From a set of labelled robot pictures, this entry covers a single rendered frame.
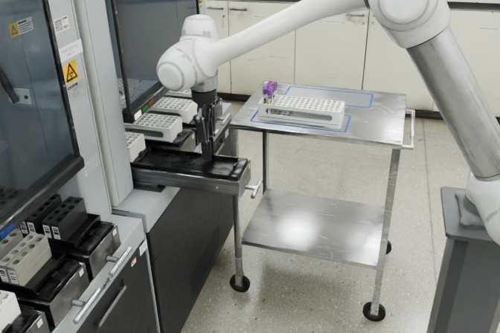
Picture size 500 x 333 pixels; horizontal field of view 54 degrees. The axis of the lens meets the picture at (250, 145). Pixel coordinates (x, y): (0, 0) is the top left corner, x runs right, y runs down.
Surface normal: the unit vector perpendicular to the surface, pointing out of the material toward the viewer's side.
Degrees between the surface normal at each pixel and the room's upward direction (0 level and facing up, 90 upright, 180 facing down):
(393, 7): 85
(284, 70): 90
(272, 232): 0
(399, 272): 0
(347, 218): 0
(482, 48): 90
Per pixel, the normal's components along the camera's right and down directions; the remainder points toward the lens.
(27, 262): 0.97, 0.11
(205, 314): -0.02, -0.88
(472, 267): -0.26, 0.46
